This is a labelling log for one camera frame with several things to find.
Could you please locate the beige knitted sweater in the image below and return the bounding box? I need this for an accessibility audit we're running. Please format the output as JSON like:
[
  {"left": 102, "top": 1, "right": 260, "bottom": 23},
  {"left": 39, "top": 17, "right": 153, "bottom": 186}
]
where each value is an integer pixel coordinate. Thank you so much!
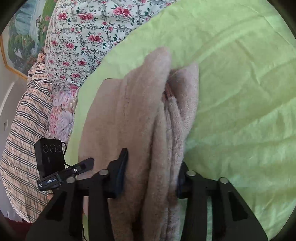
[{"left": 78, "top": 48, "right": 199, "bottom": 240}]

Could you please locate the plaid checked blanket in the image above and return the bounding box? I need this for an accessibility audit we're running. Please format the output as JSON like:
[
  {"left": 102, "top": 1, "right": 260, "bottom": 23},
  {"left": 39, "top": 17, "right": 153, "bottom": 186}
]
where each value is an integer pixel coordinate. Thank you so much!
[{"left": 1, "top": 61, "right": 52, "bottom": 223}]

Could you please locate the large-peony pink pillow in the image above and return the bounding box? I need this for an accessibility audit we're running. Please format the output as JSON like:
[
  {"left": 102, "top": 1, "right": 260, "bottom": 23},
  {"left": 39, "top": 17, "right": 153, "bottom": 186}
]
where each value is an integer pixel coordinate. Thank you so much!
[{"left": 48, "top": 85, "right": 79, "bottom": 144}]

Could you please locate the light green bed sheet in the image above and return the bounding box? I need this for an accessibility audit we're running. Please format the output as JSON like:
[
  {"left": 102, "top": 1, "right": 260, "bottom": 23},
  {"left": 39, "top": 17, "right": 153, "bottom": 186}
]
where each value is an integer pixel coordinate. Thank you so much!
[{"left": 66, "top": 1, "right": 295, "bottom": 238}]

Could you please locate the gold framed landscape painting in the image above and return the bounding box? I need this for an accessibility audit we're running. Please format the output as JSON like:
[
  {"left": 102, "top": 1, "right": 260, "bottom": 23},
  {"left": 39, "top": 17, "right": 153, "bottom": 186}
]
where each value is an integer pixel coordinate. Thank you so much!
[{"left": 1, "top": 0, "right": 57, "bottom": 79}]

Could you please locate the small-floral white quilt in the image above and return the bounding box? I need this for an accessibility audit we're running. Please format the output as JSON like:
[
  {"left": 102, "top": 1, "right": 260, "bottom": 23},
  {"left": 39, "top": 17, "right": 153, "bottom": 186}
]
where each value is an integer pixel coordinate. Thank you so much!
[{"left": 45, "top": 1, "right": 173, "bottom": 87}]

